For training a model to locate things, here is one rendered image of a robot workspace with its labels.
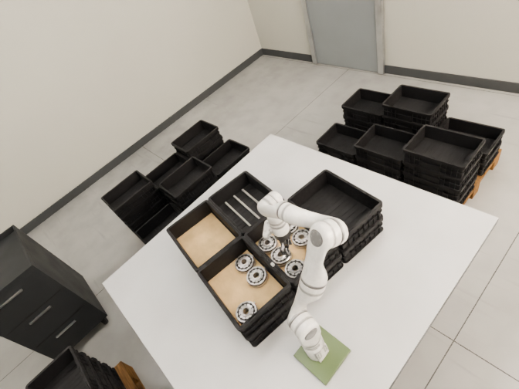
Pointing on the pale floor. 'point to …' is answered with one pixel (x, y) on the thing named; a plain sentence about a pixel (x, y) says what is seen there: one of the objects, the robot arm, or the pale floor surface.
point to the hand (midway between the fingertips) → (288, 248)
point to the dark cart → (42, 297)
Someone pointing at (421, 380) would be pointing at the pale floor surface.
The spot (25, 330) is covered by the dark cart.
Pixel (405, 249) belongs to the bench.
